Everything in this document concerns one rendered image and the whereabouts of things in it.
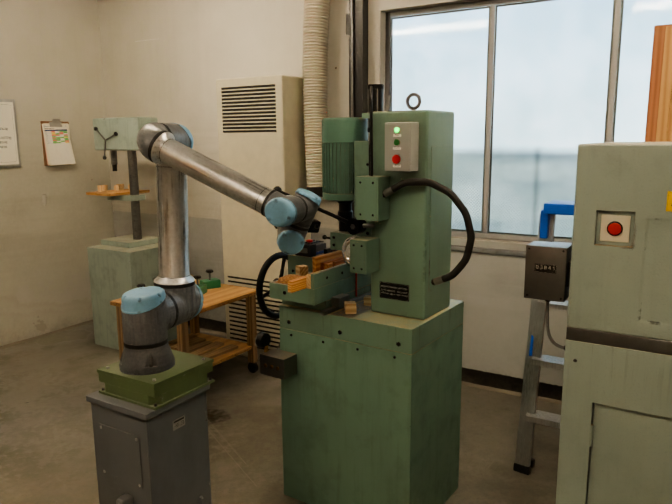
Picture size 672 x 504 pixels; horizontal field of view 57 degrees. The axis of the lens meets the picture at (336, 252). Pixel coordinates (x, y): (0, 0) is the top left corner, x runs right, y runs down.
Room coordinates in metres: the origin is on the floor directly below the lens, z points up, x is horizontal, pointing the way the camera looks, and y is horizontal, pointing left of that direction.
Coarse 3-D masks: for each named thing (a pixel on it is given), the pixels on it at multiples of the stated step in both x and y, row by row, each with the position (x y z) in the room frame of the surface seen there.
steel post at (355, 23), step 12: (360, 0) 3.73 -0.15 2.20; (360, 12) 3.72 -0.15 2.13; (348, 24) 3.77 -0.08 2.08; (360, 24) 3.72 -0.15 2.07; (360, 36) 3.73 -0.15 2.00; (360, 48) 3.73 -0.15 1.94; (360, 60) 3.73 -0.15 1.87; (360, 72) 3.73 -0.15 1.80; (360, 84) 3.73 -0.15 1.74; (360, 96) 3.73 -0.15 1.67; (360, 108) 3.73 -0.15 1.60
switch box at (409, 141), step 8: (392, 128) 2.09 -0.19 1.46; (400, 128) 2.07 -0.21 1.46; (408, 128) 2.05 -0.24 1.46; (416, 128) 2.08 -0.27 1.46; (392, 136) 2.09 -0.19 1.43; (408, 136) 2.05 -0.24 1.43; (416, 136) 2.08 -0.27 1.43; (392, 144) 2.09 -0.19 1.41; (400, 144) 2.07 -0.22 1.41; (408, 144) 2.05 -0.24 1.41; (416, 144) 2.08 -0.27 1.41; (392, 152) 2.09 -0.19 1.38; (400, 152) 2.07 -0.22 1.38; (408, 152) 2.05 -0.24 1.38; (416, 152) 2.08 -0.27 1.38; (400, 160) 2.07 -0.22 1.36; (408, 160) 2.05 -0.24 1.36; (416, 160) 2.08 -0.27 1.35; (392, 168) 2.09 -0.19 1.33; (400, 168) 2.07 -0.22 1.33; (408, 168) 2.05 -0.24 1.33; (416, 168) 2.08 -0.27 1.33
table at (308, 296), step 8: (312, 272) 2.43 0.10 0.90; (344, 280) 2.31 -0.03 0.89; (352, 280) 2.36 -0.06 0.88; (360, 280) 2.41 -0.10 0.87; (368, 280) 2.46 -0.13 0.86; (272, 288) 2.26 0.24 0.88; (280, 288) 2.24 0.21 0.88; (320, 288) 2.18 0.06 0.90; (328, 288) 2.22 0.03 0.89; (336, 288) 2.26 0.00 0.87; (344, 288) 2.31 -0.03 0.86; (352, 288) 2.36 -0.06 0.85; (272, 296) 2.26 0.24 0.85; (280, 296) 2.24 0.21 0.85; (288, 296) 2.21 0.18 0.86; (296, 296) 2.19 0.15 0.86; (304, 296) 2.17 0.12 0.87; (312, 296) 2.15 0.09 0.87; (320, 296) 2.18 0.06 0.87; (328, 296) 2.22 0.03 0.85; (312, 304) 2.15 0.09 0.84
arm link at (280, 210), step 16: (144, 128) 2.12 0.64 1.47; (160, 128) 2.11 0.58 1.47; (144, 144) 2.07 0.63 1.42; (160, 144) 2.06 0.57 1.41; (176, 144) 2.06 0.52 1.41; (160, 160) 2.08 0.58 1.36; (176, 160) 2.04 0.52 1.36; (192, 160) 2.02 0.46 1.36; (208, 160) 2.02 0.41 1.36; (192, 176) 2.03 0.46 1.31; (208, 176) 1.99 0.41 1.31; (224, 176) 1.97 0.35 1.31; (240, 176) 1.98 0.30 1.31; (224, 192) 1.98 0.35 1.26; (240, 192) 1.95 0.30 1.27; (256, 192) 1.93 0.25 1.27; (272, 192) 1.93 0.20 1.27; (256, 208) 1.93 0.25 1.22; (272, 208) 1.89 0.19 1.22; (288, 208) 1.87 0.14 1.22; (304, 208) 1.96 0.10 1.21; (272, 224) 1.89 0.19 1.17; (288, 224) 1.90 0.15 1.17
